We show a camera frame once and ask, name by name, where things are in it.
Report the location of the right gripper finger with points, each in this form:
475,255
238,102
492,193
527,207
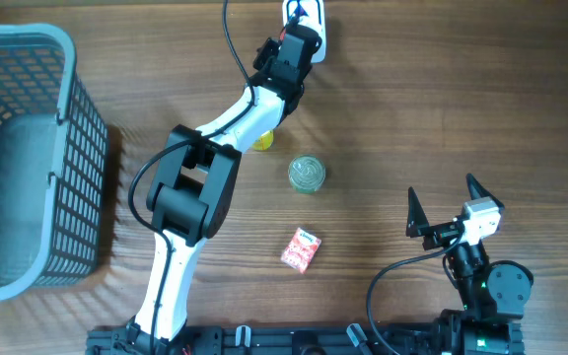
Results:
481,200
417,222

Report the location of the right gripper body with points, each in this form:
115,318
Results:
441,237

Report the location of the red tissue packet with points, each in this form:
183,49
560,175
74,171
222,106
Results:
301,250

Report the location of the yellow lidded jar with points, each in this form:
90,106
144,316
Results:
264,142

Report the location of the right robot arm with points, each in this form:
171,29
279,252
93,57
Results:
493,293

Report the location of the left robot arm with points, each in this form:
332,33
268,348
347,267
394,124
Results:
191,191

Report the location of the white barcode scanner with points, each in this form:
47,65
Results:
316,22

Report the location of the grey plastic shopping basket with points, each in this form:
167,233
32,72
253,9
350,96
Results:
53,156

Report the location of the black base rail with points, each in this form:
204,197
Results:
404,338

